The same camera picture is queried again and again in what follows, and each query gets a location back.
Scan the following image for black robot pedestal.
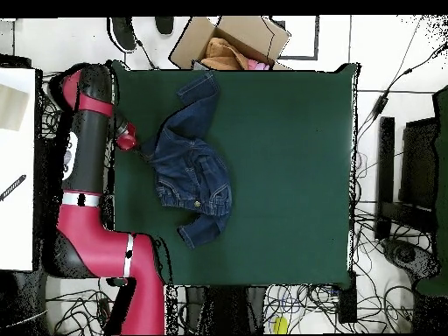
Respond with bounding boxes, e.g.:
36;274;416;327
185;285;268;335

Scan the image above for black cable with inline switch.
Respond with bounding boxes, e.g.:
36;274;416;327
134;38;159;71

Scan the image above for black upright bar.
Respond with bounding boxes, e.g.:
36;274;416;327
374;116;396;242

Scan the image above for black flat panel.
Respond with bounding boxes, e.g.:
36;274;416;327
398;116;439;211

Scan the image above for beige box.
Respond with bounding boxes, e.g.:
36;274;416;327
0;83;30;132

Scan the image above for blue denim jeans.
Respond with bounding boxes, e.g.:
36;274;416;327
139;71;234;250

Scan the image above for black power strip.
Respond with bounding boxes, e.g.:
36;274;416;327
337;269;359;325

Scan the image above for yellow ball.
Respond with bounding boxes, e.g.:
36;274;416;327
272;315;290;335

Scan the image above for dark green table cloth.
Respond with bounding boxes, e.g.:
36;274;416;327
109;59;361;288

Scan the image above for black power adapter cable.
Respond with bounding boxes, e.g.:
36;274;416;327
354;40;448;148

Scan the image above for person's foot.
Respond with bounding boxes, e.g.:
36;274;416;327
154;16;175;36
106;16;138;54

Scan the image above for brown cardboard box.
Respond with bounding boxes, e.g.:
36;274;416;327
168;15;291;71

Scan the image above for tangled black cables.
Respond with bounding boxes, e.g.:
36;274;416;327
45;286;113;335
263;283;342;334

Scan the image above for black ribbed strip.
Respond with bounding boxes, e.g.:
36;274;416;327
0;173;28;203

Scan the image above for orange towel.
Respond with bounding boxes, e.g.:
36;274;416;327
199;37;248;71

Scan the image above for pink cloth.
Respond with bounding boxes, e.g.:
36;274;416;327
246;58;272;71

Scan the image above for white desk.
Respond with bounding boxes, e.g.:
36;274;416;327
0;67;37;271

